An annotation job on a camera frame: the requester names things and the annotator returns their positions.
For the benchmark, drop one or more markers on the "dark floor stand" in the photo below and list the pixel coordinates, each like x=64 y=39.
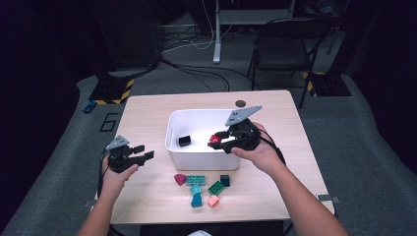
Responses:
x=131 y=32

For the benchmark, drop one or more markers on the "white desk frame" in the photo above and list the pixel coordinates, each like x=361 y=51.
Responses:
x=217 y=32

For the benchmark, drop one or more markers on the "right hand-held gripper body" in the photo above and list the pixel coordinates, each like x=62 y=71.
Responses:
x=244 y=136

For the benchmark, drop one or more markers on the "person's left hand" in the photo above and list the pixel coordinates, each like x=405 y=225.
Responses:
x=114 y=182

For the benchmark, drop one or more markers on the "magenta toy block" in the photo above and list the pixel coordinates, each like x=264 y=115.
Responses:
x=180 y=179

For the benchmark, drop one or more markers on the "white rounded object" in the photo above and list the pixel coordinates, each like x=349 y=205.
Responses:
x=198 y=233

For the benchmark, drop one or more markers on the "black toy block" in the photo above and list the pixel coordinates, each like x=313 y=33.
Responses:
x=185 y=141

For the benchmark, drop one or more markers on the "dark curtain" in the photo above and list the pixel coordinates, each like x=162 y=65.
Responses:
x=32 y=98
x=387 y=82

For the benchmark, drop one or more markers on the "blue toy block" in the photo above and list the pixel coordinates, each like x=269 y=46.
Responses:
x=196 y=201

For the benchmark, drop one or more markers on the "black yellow striped base plate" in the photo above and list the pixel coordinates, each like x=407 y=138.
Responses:
x=109 y=91
x=327 y=85

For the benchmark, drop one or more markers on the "pink toy block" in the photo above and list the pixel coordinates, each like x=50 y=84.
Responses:
x=213 y=201

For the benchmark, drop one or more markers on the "white plastic bin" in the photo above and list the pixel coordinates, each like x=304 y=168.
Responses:
x=196 y=126

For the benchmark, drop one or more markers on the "black round table grommet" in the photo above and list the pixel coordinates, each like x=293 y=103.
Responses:
x=240 y=103

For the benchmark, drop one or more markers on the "red toy block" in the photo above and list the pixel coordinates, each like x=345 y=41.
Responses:
x=214 y=140

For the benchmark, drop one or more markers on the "person's dark clothing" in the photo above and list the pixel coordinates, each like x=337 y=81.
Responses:
x=164 y=230

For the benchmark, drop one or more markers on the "small blue object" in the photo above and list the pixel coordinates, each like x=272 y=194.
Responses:
x=89 y=106

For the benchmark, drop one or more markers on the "person's right hand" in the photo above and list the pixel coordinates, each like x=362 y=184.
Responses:
x=262 y=157

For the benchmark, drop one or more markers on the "grey metal table bracket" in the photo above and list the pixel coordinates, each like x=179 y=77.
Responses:
x=329 y=197
x=88 y=204

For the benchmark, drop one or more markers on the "black folding chair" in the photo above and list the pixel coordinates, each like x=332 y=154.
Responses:
x=278 y=49

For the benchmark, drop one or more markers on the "green toy block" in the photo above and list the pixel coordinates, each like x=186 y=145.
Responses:
x=216 y=188

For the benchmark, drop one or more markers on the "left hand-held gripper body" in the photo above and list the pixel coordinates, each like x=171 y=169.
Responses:
x=119 y=160

